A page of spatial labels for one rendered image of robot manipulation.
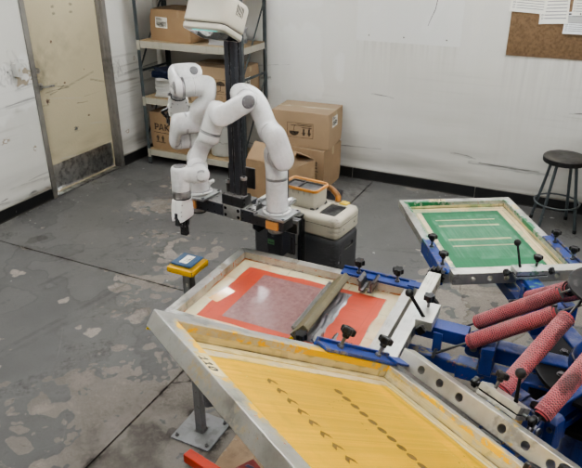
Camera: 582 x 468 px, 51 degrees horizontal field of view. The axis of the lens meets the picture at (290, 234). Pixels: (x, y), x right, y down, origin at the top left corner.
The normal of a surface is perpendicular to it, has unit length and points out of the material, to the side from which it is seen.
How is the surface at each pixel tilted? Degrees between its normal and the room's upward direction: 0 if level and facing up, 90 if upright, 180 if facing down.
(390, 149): 90
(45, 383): 0
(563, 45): 90
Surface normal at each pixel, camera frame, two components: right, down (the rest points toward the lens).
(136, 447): 0.00, -0.90
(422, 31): -0.43, 0.40
